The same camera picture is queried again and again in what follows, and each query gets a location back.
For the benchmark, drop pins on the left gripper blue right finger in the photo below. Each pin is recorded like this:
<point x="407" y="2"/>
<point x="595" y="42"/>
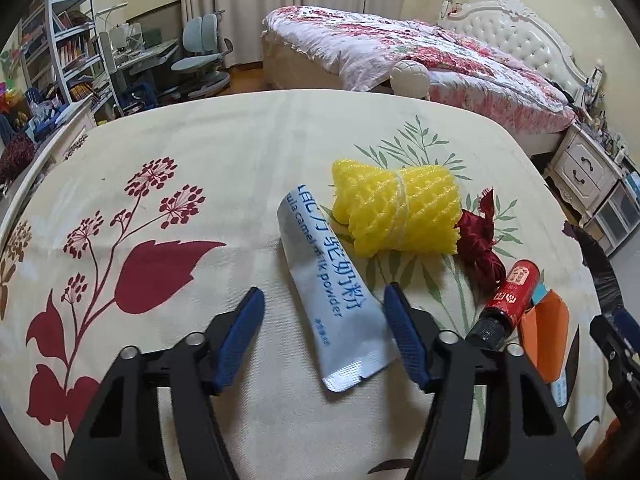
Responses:
<point x="411" y="348"/>

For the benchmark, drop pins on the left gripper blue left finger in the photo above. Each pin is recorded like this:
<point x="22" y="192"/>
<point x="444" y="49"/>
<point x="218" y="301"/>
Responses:
<point x="230" y="335"/>

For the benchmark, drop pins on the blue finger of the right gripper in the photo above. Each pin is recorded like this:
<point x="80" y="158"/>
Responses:
<point x="625" y="322"/>

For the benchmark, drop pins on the teal white sachet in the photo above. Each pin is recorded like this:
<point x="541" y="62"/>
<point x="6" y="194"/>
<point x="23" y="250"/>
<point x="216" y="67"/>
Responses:
<point x="558" y="388"/>

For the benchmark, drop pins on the silver milk powder sachet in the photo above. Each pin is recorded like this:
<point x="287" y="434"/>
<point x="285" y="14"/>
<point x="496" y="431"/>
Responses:
<point x="352" y="338"/>

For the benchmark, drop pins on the orange paper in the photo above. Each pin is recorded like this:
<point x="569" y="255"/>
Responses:
<point x="543" y="332"/>

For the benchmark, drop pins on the red small bottle black cap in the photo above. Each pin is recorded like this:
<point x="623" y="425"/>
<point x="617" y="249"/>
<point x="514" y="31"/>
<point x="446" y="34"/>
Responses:
<point x="504" y="310"/>

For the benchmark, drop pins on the dark red ribbon bundle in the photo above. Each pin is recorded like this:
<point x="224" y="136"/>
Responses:
<point x="476" y="245"/>

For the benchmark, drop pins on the yellow foam net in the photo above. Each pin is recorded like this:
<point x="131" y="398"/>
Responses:
<point x="413" y="209"/>

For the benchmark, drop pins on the black trash bin with liner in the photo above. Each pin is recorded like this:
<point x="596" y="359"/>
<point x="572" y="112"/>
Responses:
<point x="603" y="275"/>

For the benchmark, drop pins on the plastic drawer unit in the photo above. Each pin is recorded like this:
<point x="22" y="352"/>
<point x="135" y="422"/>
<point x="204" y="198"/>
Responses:
<point x="617" y="217"/>

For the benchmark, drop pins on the floral cream tablecloth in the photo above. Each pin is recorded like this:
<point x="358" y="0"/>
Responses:
<point x="161" y="220"/>

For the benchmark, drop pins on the white two-drawer nightstand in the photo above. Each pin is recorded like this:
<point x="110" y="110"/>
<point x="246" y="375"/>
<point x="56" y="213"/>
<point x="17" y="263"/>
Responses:
<point x="582" y="172"/>

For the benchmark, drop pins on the study desk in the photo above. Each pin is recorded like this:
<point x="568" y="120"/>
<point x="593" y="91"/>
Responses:
<point x="138" y="63"/>

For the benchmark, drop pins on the white round bedpost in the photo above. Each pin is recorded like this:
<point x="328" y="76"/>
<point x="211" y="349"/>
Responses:
<point x="410" y="79"/>

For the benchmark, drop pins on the bed with floral quilt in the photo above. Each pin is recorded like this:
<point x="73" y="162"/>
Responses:
<point x="308" y="47"/>

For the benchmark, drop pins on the blue-grey desk chair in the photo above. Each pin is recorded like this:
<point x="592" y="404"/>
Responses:
<point x="206" y="51"/>

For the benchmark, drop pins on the white tufted headboard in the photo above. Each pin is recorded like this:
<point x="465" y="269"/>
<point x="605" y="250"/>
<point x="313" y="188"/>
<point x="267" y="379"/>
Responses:
<point x="514" y="28"/>

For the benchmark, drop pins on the white bookshelf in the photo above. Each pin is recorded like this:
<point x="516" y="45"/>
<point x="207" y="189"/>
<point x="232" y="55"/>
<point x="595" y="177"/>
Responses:
<point x="60" y="53"/>

